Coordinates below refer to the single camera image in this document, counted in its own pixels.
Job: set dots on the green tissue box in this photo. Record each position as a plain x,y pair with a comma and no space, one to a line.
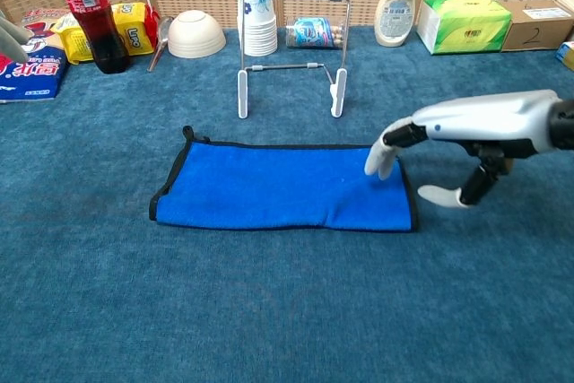
466,24

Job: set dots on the cola bottle with red label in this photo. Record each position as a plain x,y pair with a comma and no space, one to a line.
96,33

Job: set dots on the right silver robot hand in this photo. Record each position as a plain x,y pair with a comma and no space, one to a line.
493,120

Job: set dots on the yellow Lipo snack pack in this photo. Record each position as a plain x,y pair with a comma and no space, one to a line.
134,28

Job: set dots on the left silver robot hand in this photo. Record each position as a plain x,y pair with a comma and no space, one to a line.
12,40

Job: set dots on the stack of white paper cups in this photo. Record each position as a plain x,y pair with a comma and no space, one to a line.
262,33

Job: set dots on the upturned cream bowl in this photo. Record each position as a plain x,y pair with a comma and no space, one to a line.
195,37

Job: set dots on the grey and blue cloth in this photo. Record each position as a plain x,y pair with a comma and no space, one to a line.
278,185

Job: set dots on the blue carpet table cover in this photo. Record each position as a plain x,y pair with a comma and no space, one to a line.
314,302

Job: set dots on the red white blue cartoon bag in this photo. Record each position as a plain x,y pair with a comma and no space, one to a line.
36,73

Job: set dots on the brown cardboard box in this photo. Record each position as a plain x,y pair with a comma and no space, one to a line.
533,28

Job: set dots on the metal spoon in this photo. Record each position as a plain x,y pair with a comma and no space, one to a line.
163,31

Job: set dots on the white bottle with blue cap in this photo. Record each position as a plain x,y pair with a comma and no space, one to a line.
394,11

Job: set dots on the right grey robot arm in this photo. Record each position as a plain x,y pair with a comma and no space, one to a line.
567,125

